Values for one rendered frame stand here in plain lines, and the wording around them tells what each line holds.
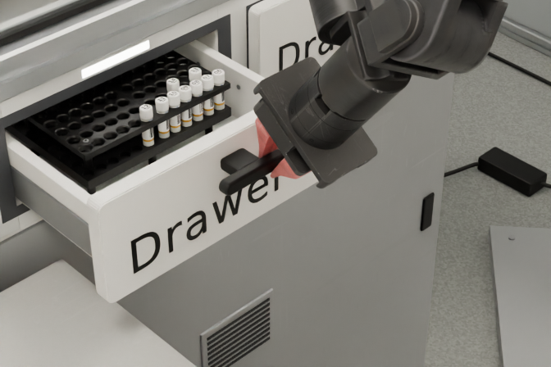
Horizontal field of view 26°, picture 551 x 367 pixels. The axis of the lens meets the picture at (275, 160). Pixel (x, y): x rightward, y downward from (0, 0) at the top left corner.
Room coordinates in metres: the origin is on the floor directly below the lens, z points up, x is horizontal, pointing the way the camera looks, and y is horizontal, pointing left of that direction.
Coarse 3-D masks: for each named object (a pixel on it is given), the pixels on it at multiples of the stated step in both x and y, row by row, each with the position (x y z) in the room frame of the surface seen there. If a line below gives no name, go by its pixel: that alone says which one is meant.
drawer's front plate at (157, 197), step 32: (224, 128) 0.87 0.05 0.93; (256, 128) 0.88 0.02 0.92; (160, 160) 0.82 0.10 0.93; (192, 160) 0.83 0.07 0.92; (128, 192) 0.78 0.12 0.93; (160, 192) 0.80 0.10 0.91; (192, 192) 0.83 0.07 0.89; (256, 192) 0.88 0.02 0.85; (288, 192) 0.91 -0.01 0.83; (96, 224) 0.76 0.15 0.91; (128, 224) 0.78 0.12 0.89; (160, 224) 0.80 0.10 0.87; (224, 224) 0.85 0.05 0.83; (96, 256) 0.77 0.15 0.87; (128, 256) 0.78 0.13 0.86; (160, 256) 0.80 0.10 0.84; (96, 288) 0.77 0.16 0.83; (128, 288) 0.77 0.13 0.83
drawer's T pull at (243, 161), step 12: (228, 156) 0.85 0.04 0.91; (240, 156) 0.85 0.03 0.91; (252, 156) 0.85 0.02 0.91; (264, 156) 0.85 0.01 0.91; (276, 156) 0.85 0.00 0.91; (228, 168) 0.84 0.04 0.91; (240, 168) 0.84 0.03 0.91; (252, 168) 0.83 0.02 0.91; (264, 168) 0.84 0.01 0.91; (228, 180) 0.82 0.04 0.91; (240, 180) 0.82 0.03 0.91; (252, 180) 0.83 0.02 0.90; (228, 192) 0.81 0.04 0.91
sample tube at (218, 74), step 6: (216, 72) 0.99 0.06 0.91; (222, 72) 0.99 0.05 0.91; (216, 78) 0.99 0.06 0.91; (222, 78) 0.99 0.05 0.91; (216, 84) 0.99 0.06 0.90; (222, 84) 0.99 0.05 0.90; (216, 96) 0.99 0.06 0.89; (222, 96) 0.99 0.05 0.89; (216, 102) 0.99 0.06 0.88; (222, 102) 0.99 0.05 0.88; (216, 108) 0.99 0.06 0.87; (222, 108) 0.99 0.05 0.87
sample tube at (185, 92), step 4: (180, 88) 0.96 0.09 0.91; (184, 88) 0.96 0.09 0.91; (188, 88) 0.96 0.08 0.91; (180, 92) 0.96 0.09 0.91; (184, 92) 0.96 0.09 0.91; (188, 92) 0.96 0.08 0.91; (180, 96) 0.96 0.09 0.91; (184, 96) 0.96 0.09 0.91; (188, 96) 0.96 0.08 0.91; (180, 100) 0.96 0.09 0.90; (184, 100) 0.97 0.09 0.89; (188, 100) 0.96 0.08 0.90; (184, 112) 0.96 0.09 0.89; (188, 112) 0.96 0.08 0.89; (184, 116) 0.96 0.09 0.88; (188, 116) 0.96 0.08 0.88; (184, 120) 0.96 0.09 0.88; (188, 120) 0.96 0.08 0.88; (184, 124) 0.96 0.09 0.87; (188, 124) 0.96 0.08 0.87
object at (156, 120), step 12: (228, 84) 0.99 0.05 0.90; (192, 96) 0.97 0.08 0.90; (204, 96) 0.97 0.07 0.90; (180, 108) 0.95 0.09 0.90; (132, 120) 0.93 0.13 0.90; (156, 120) 0.93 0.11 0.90; (108, 132) 0.91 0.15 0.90; (132, 132) 0.91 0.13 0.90; (84, 144) 0.89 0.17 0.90; (108, 144) 0.89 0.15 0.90; (84, 156) 0.87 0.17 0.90
